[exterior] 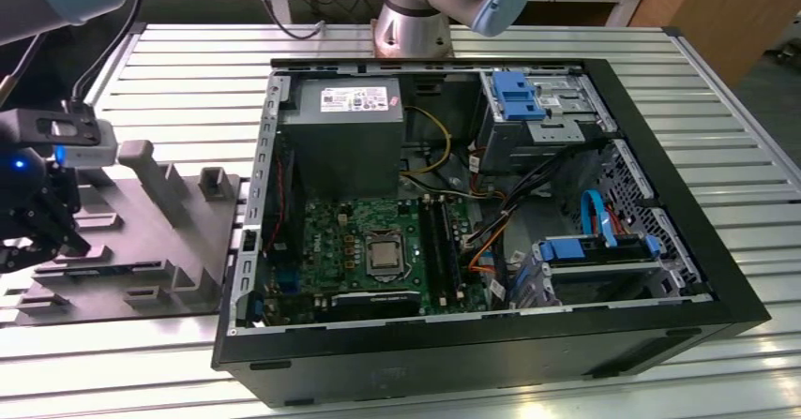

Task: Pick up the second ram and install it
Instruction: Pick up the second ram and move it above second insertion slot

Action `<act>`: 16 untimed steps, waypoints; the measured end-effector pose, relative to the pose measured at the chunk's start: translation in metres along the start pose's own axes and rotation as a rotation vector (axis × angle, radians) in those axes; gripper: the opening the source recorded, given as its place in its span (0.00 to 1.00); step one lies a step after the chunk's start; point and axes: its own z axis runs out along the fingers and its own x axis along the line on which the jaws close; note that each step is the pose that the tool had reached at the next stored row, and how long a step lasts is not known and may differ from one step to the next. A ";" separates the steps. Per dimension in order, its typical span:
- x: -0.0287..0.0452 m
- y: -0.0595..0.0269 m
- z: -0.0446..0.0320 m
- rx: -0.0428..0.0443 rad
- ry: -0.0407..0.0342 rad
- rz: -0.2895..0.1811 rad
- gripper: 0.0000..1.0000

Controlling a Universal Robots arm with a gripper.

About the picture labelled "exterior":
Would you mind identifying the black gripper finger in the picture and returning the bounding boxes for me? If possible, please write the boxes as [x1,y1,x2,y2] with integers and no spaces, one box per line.
[0,236,45,275]
[29,173,92,258]

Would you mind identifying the grey parts rack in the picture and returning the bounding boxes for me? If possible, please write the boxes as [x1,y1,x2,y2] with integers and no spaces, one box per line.
[11,140,251,329]

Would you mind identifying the green motherboard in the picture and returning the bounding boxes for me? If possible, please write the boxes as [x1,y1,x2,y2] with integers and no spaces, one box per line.
[262,196,495,322]

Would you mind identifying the grey power supply unit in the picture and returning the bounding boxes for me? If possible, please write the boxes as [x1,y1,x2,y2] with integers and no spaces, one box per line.
[278,75,406,200]

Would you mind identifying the metal CPU socket cover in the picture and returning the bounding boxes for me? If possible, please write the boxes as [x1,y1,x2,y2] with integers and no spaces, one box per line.
[360,230,412,283]

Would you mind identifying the silver CPU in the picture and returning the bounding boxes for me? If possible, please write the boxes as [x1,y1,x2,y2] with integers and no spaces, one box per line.
[366,240,406,270]

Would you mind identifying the black graphics card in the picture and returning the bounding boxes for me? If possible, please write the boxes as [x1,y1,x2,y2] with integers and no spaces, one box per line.
[330,290,422,320]

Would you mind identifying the black PC case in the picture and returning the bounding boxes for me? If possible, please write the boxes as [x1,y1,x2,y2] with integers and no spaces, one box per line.
[210,56,772,409]

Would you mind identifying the blue optical drive carrier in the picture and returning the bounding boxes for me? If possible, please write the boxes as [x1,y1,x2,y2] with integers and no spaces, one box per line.
[491,70,546,123]

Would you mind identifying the hard disk in blue carrier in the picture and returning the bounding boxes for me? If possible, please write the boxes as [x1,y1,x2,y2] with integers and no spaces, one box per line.
[538,233,663,264]

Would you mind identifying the grey metal drive cage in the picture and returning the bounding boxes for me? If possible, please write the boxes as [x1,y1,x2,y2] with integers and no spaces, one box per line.
[478,69,618,172]

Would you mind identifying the grey metal disk bay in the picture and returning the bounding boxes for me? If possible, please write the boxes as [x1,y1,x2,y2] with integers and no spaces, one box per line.
[530,235,714,307]

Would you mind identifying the wooden cabinet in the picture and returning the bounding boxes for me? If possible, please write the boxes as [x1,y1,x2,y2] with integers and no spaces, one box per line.
[647,0,801,90]

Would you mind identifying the silver wrist camera, black mount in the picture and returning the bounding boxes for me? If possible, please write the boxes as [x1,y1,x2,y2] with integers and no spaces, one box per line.
[11,107,120,168]

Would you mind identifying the yellow wires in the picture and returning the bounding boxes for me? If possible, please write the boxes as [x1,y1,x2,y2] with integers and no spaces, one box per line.
[399,104,452,176]

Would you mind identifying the orange wires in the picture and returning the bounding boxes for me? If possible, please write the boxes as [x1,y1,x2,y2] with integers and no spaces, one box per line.
[467,245,502,277]

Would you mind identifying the black cable bundle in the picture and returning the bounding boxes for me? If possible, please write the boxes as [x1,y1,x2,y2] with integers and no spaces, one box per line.
[466,140,606,247]

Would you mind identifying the blue drive bracket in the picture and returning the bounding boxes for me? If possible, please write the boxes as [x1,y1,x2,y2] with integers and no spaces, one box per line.
[510,257,551,310]

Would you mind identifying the blue SATA cable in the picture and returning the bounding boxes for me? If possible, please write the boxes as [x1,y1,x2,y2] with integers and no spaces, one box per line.
[579,188,621,249]

